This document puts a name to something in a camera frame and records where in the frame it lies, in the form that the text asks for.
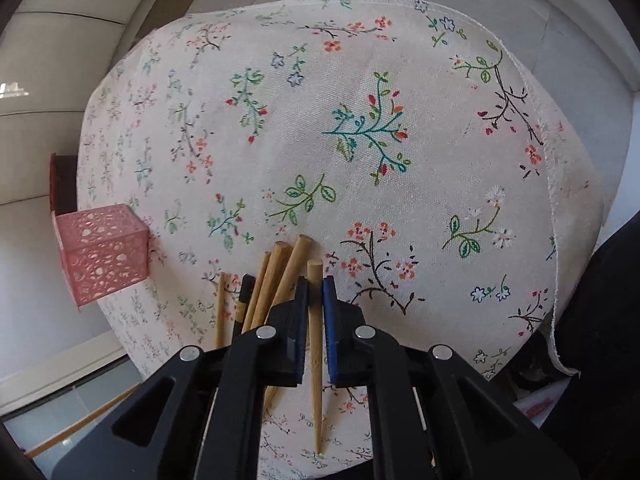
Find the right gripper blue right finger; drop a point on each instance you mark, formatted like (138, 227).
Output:
(336, 335)

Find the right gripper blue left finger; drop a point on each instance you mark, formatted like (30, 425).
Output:
(295, 334)

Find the wooden chopstick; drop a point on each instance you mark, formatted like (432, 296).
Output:
(249, 315)
(76, 426)
(315, 277)
(297, 258)
(280, 253)
(219, 327)

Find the floral tablecloth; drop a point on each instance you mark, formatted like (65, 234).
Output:
(444, 191)

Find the pink perforated utensil holder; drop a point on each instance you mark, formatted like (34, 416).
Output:
(102, 250)

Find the brown trash bin red liner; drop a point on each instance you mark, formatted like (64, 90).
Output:
(62, 183)

